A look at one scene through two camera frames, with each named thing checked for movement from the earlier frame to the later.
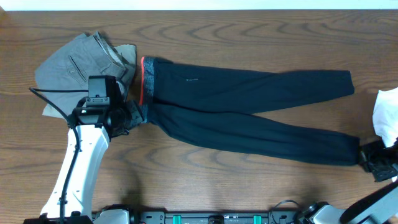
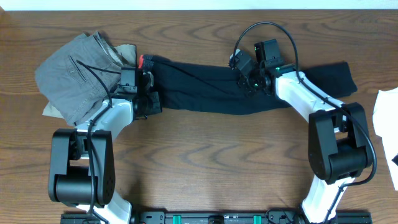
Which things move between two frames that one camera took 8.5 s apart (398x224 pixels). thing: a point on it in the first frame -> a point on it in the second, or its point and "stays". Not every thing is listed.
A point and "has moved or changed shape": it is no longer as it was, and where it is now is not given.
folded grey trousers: x=70 y=66 stays
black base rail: x=274 y=216 stays
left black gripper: x=120 y=129 -> x=157 y=107
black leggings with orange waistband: x=189 y=102 has moved or changed shape
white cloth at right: x=385 y=116 stays
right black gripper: x=366 y=151 -> x=241 y=83
